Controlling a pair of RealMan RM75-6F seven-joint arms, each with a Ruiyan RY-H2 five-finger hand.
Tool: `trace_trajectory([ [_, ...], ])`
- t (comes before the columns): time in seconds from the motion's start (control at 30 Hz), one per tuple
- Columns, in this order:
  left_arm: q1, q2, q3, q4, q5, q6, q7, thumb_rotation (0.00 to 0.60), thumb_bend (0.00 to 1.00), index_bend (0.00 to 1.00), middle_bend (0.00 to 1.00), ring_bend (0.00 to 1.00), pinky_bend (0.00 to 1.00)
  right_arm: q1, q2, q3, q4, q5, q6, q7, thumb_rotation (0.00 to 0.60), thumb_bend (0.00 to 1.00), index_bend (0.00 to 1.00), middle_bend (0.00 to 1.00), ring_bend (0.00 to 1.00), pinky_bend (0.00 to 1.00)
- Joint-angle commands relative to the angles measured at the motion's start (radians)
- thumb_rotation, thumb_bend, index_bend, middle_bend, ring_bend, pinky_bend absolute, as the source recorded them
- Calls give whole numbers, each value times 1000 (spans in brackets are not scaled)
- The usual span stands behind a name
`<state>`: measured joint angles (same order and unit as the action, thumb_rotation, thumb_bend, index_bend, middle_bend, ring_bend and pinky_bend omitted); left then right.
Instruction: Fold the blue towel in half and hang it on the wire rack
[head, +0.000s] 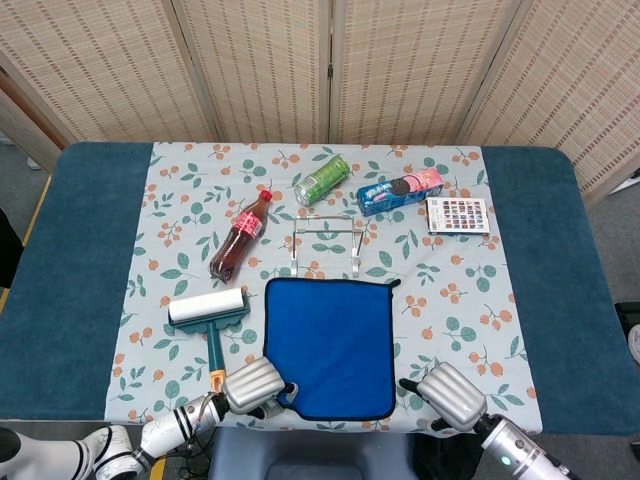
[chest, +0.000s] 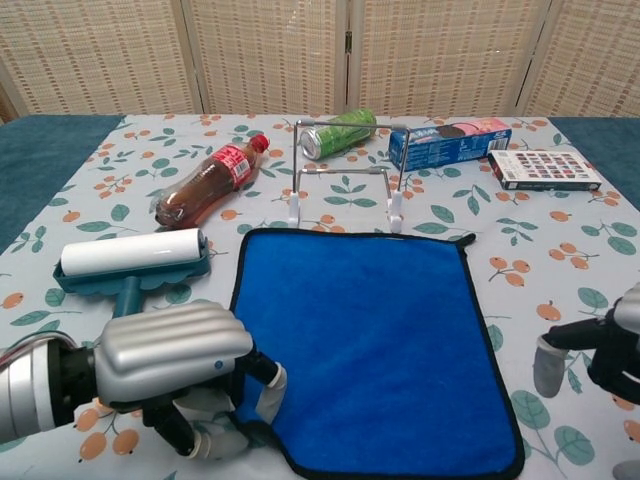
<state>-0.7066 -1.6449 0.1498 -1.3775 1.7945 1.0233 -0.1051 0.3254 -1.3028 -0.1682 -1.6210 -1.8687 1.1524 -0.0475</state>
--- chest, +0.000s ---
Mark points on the cola bottle with red cap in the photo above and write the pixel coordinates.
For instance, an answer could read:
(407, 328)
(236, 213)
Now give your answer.
(210, 180)

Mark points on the green drink can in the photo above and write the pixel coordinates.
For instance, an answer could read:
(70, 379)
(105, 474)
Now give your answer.
(340, 132)

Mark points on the blue pink cookie box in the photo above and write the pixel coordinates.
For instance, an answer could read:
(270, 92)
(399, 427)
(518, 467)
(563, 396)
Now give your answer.
(450, 147)

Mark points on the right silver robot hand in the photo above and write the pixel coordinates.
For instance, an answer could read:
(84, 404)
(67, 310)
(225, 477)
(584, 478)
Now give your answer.
(622, 350)

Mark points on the flat box with colour grid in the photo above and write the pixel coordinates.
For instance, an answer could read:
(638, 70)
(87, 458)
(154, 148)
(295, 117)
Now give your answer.
(545, 170)

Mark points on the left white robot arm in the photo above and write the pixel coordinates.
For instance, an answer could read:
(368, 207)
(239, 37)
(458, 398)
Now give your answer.
(35, 385)

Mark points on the teal lint roller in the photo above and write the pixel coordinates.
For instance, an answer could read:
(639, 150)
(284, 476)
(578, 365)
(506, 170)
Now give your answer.
(130, 255)

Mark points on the blue cloth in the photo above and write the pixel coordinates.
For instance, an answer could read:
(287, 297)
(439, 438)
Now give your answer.
(380, 340)

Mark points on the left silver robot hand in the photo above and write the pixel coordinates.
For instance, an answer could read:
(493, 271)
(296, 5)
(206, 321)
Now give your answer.
(170, 345)

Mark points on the floral patterned tablecloth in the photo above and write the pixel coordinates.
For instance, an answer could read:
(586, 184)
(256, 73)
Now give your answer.
(550, 250)

